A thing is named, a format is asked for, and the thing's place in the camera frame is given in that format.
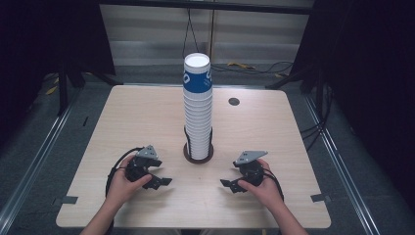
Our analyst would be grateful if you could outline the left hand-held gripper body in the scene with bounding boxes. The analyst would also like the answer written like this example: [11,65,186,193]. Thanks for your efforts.
[125,144,160,183]

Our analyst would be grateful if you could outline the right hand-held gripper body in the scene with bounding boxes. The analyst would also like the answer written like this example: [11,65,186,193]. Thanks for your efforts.
[233,150,269,187]

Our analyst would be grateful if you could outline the black curtain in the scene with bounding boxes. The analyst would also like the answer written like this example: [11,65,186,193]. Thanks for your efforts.
[289,0,415,205]
[0,0,115,146]

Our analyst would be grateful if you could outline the grey tape piece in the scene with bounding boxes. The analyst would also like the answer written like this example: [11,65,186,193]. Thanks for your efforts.
[309,193,331,204]
[60,195,79,206]

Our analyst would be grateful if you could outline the blue and white paper cup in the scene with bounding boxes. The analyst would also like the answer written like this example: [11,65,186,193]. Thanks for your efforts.
[182,52,214,95]

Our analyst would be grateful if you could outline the metal floor rail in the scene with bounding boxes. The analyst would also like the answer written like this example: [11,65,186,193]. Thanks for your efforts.
[0,87,83,227]
[301,93,374,235]

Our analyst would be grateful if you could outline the stack of white ribbed cups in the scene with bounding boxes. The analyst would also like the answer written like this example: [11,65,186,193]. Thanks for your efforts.
[183,88,213,161]

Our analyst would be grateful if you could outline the dark wooden wire cup holder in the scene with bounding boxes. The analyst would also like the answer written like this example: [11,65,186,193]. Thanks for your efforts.
[182,125,215,165]

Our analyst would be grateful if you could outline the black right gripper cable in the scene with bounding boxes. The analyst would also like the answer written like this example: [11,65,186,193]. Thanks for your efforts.
[263,171,285,202]

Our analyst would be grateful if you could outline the person's right hand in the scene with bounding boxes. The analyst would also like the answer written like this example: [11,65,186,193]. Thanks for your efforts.
[237,159,285,211]

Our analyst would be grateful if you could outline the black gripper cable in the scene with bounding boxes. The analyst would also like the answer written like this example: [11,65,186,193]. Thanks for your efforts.
[263,171,285,202]
[105,147,145,199]

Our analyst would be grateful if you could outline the black floor cables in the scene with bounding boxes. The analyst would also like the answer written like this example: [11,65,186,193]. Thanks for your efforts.
[210,60,295,75]

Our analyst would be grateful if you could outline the black overhead bar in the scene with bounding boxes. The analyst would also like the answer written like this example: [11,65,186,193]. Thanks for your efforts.
[98,0,315,16]

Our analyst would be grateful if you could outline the black hanging cable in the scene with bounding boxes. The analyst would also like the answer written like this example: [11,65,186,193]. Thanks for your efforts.
[181,8,201,61]

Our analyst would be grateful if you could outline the person's left hand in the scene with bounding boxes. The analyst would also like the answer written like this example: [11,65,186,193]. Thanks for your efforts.
[105,155,154,208]

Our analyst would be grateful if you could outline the black metal stand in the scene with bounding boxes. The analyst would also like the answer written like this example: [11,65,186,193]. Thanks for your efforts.
[265,64,329,96]
[56,61,124,118]

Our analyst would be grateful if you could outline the bundle of black cables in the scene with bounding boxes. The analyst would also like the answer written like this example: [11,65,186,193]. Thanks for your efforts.
[299,81,335,152]

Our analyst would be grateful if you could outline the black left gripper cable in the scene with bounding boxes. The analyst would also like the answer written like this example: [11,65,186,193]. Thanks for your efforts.
[105,147,145,199]

